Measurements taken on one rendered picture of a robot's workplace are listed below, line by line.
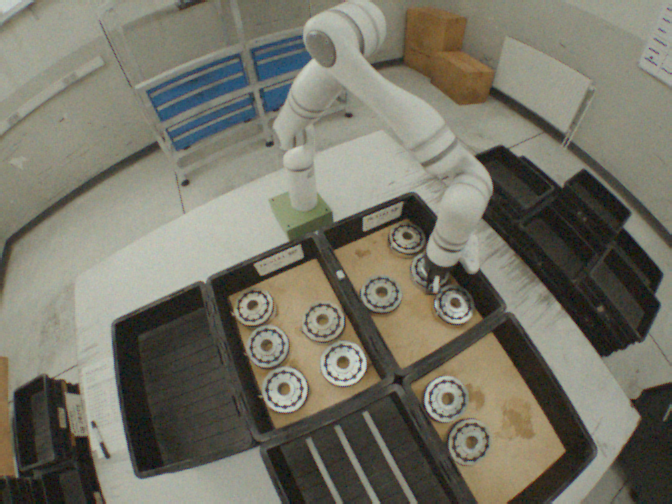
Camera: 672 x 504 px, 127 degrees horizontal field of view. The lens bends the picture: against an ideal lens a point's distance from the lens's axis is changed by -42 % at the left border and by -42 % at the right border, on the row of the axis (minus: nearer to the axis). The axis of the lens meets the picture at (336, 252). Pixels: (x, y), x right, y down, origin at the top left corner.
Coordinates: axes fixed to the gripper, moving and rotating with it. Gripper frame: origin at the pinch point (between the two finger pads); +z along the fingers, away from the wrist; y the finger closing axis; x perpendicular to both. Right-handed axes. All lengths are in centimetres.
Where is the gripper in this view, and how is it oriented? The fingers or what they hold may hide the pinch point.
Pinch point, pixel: (429, 281)
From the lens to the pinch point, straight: 73.8
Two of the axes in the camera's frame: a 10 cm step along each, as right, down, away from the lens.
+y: -2.3, 8.3, -5.1
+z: 0.6, 5.4, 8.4
